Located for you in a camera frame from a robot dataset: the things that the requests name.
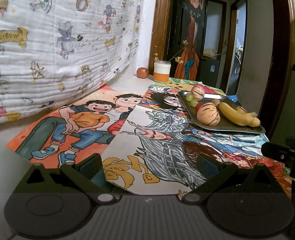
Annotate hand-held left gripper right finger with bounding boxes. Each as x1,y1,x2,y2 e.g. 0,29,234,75
182,154,283,203

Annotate yellow bear drawing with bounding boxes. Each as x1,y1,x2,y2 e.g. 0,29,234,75
154,77,225,97

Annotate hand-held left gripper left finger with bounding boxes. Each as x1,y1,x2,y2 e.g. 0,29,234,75
11,153,118,203

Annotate metal tray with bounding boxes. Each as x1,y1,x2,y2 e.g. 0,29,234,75
178,91,266,134

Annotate painting of a woman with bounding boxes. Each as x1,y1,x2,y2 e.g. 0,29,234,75
175,0,209,80

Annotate yellow dried flower sprigs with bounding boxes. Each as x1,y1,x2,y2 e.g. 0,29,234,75
154,40,189,64

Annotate wooden door frame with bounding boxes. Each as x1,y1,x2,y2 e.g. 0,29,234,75
267,0,295,140
150,0,175,77

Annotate silver-haired figure drawing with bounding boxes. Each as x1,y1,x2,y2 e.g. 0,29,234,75
103,105,270,195

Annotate white and orange jar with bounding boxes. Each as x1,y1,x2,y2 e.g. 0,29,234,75
154,60,171,82

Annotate large yellow banana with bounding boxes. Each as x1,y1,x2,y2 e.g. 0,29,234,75
219,102,253,126

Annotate red apple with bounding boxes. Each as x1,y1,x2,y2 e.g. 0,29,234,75
137,67,149,79

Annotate striped pepino melon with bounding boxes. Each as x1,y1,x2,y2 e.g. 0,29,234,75
197,102,220,126
190,85,204,100

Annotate printed blanket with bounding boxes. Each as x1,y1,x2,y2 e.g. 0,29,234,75
0,0,144,127

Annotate black appliance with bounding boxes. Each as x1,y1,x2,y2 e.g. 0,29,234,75
199,56,219,88

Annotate red orange patterned drawing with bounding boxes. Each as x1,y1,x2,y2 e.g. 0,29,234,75
227,152,295,200

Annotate small yellow banana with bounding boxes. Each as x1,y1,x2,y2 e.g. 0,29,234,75
235,106,261,127

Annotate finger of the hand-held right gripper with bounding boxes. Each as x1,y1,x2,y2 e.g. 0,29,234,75
261,142,291,161

